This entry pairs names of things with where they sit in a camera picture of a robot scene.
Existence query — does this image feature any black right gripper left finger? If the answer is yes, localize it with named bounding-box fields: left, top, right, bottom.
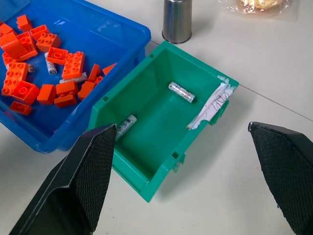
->
left=8, top=123, right=118, bottom=235

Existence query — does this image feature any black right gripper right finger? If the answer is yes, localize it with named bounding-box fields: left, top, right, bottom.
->
left=247, top=121, right=313, bottom=235

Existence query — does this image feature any green plastic bin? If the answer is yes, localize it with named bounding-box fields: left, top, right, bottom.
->
left=87, top=40, right=240, bottom=203

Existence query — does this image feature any white AA battery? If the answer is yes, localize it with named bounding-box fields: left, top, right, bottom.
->
left=45, top=52, right=58, bottom=75
left=59, top=71, right=88, bottom=85
left=114, top=114, right=137, bottom=143
left=168, top=81, right=197, bottom=104

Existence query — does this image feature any white paper label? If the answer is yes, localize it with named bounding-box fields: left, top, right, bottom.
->
left=186, top=82, right=233, bottom=131

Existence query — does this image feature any blue plastic bin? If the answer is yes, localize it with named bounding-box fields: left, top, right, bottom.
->
left=0, top=0, right=152, bottom=154

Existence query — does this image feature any bread in clear wrapper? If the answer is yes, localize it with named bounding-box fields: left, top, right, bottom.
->
left=220, top=0, right=302, bottom=22

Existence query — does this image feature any stainless steel cup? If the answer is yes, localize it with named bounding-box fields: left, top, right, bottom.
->
left=161, top=0, right=193, bottom=45

